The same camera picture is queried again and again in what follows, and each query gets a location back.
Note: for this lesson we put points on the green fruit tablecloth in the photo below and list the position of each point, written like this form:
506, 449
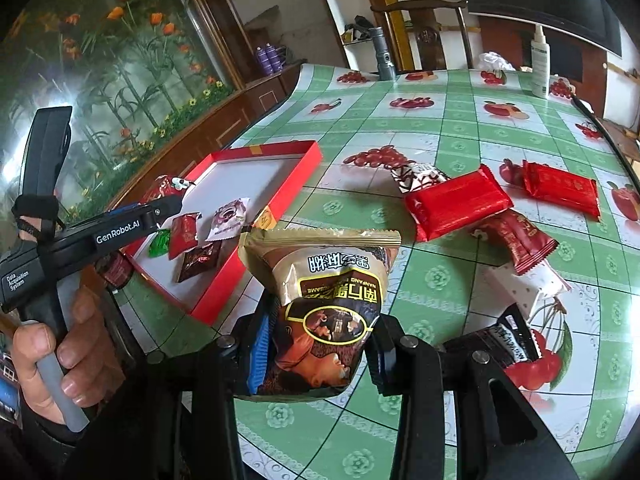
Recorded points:
457, 120

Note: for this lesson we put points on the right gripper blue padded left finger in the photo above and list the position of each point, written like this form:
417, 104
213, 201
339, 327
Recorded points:
259, 336

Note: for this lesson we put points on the small red candy packet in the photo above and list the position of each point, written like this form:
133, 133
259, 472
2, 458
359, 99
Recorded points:
183, 234

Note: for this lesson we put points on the dark red jujube packet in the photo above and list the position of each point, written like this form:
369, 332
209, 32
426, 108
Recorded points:
527, 244

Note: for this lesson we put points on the dark brown candy packet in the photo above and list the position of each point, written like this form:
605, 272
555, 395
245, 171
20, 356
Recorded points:
199, 260

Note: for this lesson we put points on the pink bear snack packet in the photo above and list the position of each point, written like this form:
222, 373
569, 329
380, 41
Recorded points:
228, 220

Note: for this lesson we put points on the large red snack bar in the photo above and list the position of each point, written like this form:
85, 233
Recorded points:
444, 207

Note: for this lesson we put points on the grey flashlight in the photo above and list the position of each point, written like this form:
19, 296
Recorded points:
386, 67

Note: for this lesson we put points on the white dotted snack packet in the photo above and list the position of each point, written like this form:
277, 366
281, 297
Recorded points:
531, 290

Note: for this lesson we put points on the red shallow tray box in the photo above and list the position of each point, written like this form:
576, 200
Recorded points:
230, 189

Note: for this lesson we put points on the long red snack packet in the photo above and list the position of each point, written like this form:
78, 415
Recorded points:
561, 188

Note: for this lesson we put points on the black small snack packet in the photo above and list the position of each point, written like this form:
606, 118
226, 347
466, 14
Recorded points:
509, 341

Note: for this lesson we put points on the white spray bottle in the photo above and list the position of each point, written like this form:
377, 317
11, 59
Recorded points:
540, 53

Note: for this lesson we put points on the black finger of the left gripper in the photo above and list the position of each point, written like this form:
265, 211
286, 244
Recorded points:
156, 212

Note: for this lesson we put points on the flower mural panel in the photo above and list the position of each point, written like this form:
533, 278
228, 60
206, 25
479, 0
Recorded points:
134, 73

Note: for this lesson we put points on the red white patterned packet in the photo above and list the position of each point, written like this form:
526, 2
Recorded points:
415, 176

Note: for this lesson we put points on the wooden armchair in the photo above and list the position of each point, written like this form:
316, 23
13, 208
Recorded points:
418, 16

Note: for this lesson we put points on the brown gold snack bag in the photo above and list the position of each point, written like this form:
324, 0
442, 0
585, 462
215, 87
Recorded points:
331, 286

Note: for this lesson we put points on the green candy wrapper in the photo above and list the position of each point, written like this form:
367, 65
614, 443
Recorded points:
159, 245

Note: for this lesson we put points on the person left hand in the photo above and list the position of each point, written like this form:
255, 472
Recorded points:
87, 352

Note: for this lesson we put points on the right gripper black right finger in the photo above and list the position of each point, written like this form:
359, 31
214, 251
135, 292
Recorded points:
383, 349

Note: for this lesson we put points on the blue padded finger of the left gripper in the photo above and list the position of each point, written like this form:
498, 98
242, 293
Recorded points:
123, 208

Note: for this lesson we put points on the white plastic bag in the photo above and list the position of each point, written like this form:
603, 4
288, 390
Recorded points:
493, 61

